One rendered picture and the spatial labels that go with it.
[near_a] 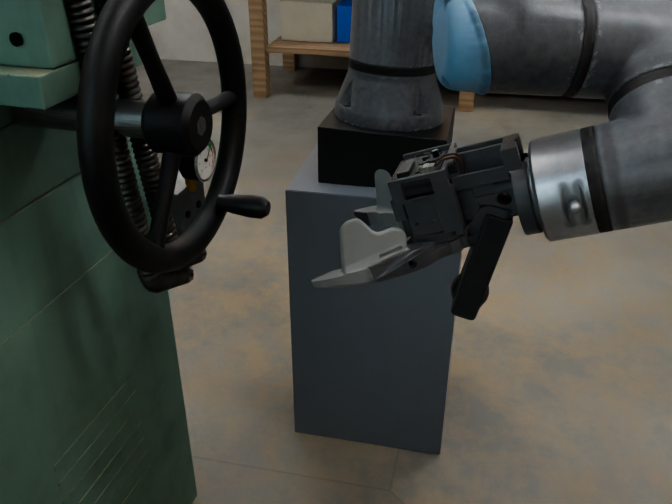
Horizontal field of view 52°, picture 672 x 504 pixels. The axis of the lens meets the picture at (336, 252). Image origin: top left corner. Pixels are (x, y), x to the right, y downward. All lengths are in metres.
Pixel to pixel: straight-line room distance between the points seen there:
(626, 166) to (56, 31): 0.49
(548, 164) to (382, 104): 0.59
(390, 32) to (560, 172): 0.60
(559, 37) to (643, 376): 1.24
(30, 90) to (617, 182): 0.49
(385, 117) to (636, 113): 0.60
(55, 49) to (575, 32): 0.44
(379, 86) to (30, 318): 0.64
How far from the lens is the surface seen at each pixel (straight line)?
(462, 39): 0.59
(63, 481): 0.96
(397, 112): 1.14
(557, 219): 0.59
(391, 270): 0.60
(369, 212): 0.73
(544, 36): 0.61
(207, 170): 1.01
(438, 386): 1.32
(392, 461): 1.42
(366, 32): 1.15
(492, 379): 1.64
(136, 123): 0.69
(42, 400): 0.88
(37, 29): 0.66
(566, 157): 0.58
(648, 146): 0.58
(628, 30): 0.63
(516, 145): 0.59
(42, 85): 0.65
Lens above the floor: 1.03
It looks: 29 degrees down
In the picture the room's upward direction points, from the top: straight up
